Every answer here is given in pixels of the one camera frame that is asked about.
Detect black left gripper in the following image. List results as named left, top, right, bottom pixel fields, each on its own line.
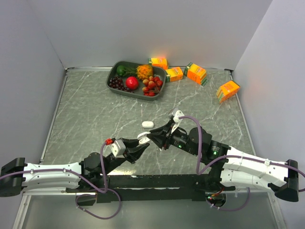
left=101, top=137, right=150, bottom=176

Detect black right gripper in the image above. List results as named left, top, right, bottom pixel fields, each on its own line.
left=146, top=120, right=200, bottom=156

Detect white square charging case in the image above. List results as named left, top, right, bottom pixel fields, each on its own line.
left=137, top=132, right=150, bottom=145

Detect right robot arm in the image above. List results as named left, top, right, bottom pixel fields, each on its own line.
left=146, top=119, right=299, bottom=202

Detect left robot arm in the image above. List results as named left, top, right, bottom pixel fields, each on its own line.
left=0, top=137, right=150, bottom=197

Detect white oval charging case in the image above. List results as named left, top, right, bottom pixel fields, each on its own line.
left=142, top=121, right=154, bottom=128

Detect dark grey fruit tray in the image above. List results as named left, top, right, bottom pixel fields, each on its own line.
left=106, top=61, right=167, bottom=101

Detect red pomegranate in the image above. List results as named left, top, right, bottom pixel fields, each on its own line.
left=125, top=76, right=139, bottom=90

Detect orange box middle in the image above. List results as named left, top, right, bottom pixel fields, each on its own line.
left=165, top=67, right=183, bottom=83

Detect orange pineapple toy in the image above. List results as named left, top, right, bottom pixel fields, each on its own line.
left=136, top=64, right=153, bottom=81

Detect dark purple grapes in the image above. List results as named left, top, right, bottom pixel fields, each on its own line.
left=108, top=76, right=132, bottom=93

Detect orange sponge box near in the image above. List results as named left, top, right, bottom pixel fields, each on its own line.
left=183, top=62, right=207, bottom=85

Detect orange box back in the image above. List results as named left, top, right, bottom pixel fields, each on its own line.
left=148, top=58, right=169, bottom=70

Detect green pepper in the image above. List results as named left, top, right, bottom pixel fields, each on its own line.
left=116, top=65, right=126, bottom=77

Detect orange striped sponge box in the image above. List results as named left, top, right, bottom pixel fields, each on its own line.
left=216, top=80, right=240, bottom=103

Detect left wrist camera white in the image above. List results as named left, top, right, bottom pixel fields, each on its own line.
left=105, top=138, right=126, bottom=157

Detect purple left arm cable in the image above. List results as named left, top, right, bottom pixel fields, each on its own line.
left=0, top=142, right=110, bottom=194

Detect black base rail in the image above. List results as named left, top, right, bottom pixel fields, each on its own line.
left=66, top=174, right=235, bottom=203

